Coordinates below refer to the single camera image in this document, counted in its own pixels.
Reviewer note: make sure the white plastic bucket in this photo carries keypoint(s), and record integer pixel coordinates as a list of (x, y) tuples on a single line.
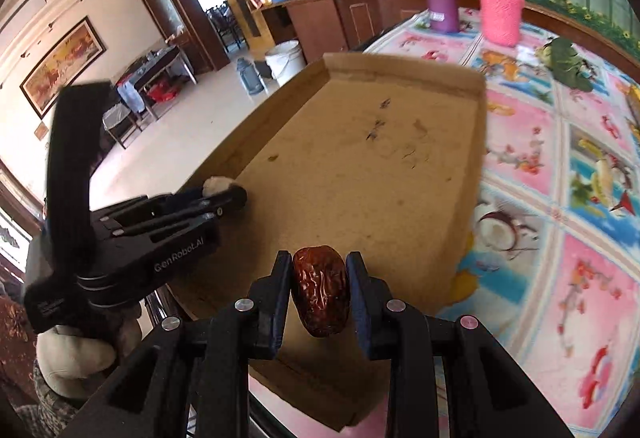
[(285, 61)]

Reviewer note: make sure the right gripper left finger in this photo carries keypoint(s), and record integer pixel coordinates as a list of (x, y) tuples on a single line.
[(192, 380)]

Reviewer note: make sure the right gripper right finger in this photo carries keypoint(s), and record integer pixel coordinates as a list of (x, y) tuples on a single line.
[(487, 393)]

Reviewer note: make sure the floral tablecloth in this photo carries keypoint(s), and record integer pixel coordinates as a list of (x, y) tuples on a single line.
[(552, 267)]

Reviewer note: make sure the framed wall painting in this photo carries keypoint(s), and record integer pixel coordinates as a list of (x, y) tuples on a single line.
[(62, 64)]

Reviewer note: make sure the brown cardboard tray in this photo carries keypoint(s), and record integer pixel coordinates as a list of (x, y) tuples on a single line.
[(364, 153)]

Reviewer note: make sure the operator left gloved hand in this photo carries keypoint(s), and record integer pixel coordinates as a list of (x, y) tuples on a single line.
[(74, 366)]

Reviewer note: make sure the brown wrinkled date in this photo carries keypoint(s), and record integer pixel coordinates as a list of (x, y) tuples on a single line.
[(321, 290)]

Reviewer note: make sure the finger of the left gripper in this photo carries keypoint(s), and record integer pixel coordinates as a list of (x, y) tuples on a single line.
[(191, 202)]

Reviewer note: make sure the green leafy vegetable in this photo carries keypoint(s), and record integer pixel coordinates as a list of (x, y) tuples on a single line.
[(565, 64)]

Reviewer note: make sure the round beige cake piece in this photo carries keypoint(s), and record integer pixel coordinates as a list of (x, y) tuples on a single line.
[(216, 185)]

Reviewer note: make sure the grey water bottle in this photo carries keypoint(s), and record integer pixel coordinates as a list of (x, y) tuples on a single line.
[(249, 76)]

